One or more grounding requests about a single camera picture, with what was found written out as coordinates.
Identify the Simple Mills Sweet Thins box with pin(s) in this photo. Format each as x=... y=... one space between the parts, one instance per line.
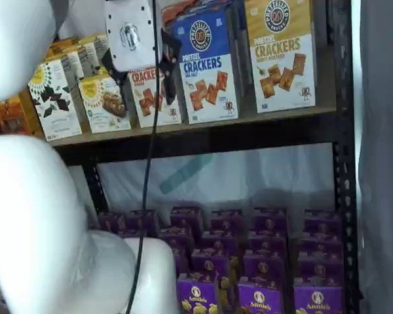
x=55 y=104
x=85 y=55
x=72 y=65
x=98 y=45

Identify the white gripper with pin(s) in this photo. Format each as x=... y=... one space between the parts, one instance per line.
x=131 y=36

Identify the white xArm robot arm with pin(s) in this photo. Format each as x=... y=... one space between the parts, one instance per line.
x=36 y=212

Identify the orange snack box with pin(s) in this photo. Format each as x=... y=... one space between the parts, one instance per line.
x=13 y=114

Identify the grey plastic curtain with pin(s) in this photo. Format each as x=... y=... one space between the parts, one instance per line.
x=380 y=163

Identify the black metal shelf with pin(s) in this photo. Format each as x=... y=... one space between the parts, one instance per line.
x=249 y=176

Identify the blue white pretzel crackers box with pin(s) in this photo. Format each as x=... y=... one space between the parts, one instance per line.
x=209 y=81

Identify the black metal rack beam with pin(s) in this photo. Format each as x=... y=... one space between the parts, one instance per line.
x=216 y=140

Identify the purple Annie's snack box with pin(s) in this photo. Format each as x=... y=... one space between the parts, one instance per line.
x=322 y=243
x=317 y=301
x=186 y=219
x=196 y=297
x=220 y=242
x=226 y=222
x=268 y=242
x=176 y=238
x=270 y=220
x=181 y=261
x=141 y=233
x=262 y=301
x=142 y=224
x=209 y=265
x=321 y=266
x=322 y=222
x=113 y=222
x=264 y=266

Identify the Simple Mills almond bars box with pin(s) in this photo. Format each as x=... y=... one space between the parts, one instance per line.
x=101 y=104
x=100 y=73

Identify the wooden shelf board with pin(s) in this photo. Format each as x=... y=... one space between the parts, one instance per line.
x=249 y=118

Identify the black perforated rack post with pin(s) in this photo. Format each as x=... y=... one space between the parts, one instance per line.
x=348 y=196
x=93 y=183

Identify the gold honey mustard crackers box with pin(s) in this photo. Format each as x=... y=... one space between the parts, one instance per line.
x=281 y=65

